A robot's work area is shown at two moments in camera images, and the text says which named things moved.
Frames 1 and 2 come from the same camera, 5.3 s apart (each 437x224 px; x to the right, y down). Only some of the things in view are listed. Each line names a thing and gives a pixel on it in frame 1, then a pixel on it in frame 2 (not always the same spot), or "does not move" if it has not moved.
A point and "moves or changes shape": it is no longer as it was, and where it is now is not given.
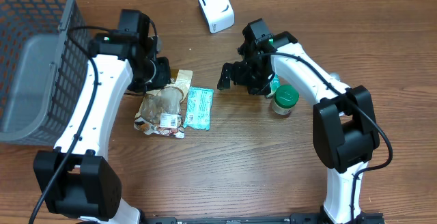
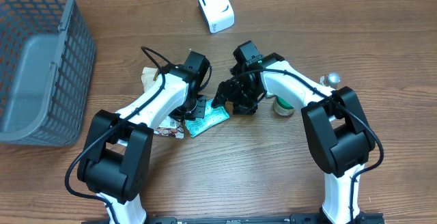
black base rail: x=306 y=218 does not move
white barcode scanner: x=216 y=7 does not move
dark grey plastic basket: x=44 y=59 does not move
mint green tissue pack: x=199 y=106 moves or changes shape
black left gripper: x=159 y=78 -> x=197 y=110
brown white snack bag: x=159 y=113 moves or changes shape
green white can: x=285 y=98 does not move
